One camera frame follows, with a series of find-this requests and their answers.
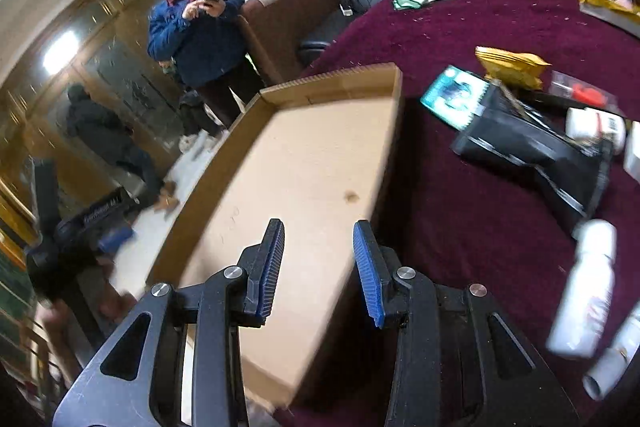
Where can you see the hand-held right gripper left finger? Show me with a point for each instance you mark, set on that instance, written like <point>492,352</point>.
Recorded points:
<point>270,269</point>

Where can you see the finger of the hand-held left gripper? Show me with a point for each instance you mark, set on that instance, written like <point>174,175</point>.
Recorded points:
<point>115,239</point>

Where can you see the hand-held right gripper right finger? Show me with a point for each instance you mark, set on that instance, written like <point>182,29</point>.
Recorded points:
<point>367,274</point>

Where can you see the shallow cardboard box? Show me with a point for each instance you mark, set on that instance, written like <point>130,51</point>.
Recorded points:
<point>300,167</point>

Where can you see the maroon velvet tablecloth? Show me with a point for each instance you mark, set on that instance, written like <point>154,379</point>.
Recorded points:
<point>450,207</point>

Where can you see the wooden glass-panel door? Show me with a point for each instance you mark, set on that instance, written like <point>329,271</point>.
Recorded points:
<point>115,72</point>

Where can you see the teal tissue pack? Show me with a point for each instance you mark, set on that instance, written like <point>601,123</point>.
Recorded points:
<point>450,97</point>

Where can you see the white plastic bottle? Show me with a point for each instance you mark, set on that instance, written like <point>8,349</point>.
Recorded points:
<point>585,287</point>

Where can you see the brown armchair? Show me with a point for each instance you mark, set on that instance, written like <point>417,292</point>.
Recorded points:
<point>290,22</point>

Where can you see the yellow crinkled snack packet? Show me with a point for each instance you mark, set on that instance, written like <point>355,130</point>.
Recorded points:
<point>510,67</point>

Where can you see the white tube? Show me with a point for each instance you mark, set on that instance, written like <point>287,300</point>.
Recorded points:
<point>615,357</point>

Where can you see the white jar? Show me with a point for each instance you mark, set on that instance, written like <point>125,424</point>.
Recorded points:
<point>592,129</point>

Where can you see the green cloth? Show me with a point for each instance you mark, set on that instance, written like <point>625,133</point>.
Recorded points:
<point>406,3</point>

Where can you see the red candle in clear pack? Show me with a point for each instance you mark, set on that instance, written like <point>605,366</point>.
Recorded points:
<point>587,94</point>

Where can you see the white container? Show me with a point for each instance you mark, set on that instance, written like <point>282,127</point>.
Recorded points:
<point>632,152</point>

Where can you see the gold foil packet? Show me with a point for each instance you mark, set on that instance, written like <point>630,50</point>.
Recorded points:
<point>607,7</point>

